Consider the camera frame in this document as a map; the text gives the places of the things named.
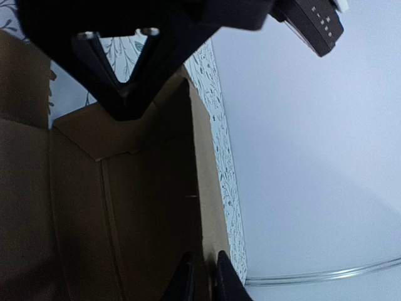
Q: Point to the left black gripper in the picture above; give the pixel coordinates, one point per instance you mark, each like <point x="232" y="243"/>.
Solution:
<point x="184" y="25"/>

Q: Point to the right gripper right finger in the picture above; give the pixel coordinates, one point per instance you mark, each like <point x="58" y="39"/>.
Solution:
<point x="228" y="286"/>

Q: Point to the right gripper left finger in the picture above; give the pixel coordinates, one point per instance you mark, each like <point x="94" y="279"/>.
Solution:
<point x="181" y="286"/>

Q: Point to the brown cardboard box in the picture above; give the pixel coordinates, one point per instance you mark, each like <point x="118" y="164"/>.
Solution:
<point x="95" y="209"/>

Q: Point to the floral patterned table mat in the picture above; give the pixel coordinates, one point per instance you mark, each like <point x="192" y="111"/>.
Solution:
<point x="70" y="98"/>

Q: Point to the left aluminium corner post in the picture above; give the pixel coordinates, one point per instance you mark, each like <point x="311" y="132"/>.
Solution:
<point x="324" y="276"/>

